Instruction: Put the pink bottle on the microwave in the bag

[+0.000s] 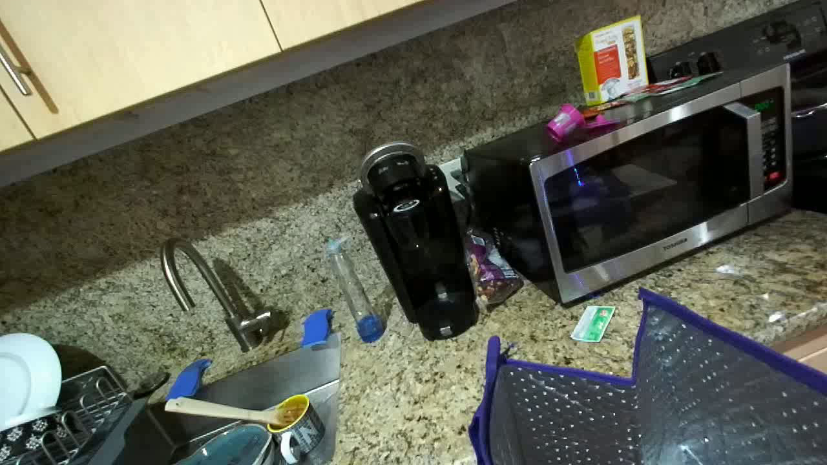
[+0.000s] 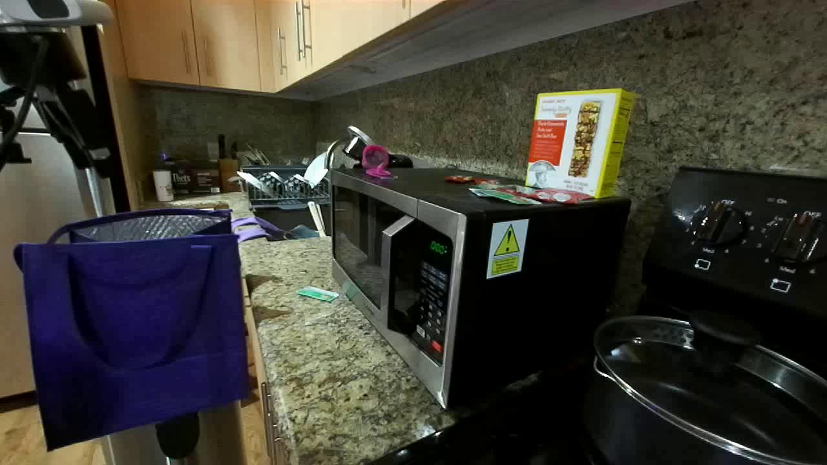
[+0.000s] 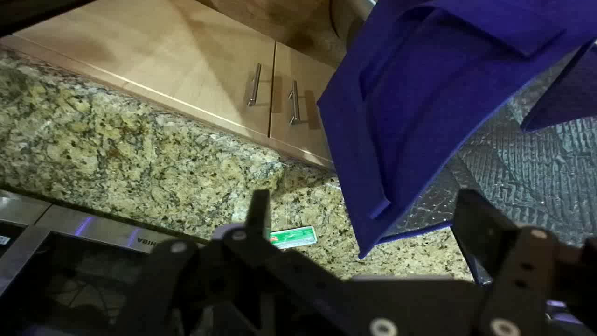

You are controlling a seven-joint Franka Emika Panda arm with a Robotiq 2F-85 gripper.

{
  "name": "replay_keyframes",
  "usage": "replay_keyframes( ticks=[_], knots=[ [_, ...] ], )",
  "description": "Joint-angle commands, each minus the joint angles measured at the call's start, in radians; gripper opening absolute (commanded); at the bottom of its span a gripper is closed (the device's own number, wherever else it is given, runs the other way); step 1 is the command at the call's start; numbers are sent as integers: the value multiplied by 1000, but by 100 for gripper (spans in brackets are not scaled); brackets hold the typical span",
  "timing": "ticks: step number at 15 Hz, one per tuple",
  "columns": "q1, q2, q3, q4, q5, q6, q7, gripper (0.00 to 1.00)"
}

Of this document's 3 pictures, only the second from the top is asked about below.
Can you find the pink bottle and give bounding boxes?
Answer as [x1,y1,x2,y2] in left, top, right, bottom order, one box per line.
[362,141,389,180]

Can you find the black steel microwave oven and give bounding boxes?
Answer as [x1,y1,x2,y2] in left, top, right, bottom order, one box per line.
[330,167,631,409]

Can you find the red green packets on microwave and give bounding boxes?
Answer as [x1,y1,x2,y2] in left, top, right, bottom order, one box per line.
[448,173,588,204]

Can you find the black coffee maker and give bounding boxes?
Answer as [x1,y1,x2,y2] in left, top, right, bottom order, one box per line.
[302,126,414,186]

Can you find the small green packet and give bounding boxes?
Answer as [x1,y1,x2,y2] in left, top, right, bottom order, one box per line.
[298,287,339,303]

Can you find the dish rack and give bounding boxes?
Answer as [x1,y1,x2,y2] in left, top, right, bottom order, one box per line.
[238,166,330,229]

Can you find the yellow food box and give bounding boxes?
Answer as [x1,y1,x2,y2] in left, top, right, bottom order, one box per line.
[524,87,636,198]

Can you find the wooden upper cabinets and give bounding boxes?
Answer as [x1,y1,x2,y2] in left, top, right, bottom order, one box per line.
[112,0,448,95]

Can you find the black pot with glass lid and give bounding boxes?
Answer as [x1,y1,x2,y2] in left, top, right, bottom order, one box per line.
[585,316,827,465]

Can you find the camera tripod stand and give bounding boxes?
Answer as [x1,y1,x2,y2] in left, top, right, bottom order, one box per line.
[0,0,128,210]

